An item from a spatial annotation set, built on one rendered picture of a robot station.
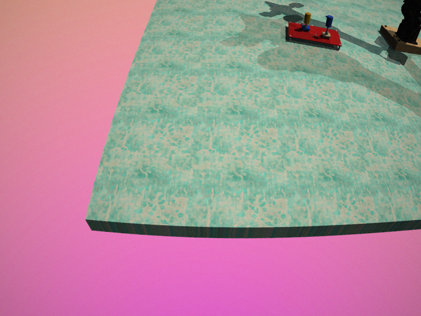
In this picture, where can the red circuit board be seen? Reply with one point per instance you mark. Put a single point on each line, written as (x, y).
(313, 33)

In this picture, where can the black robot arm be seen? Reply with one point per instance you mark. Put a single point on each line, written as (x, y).
(409, 28)

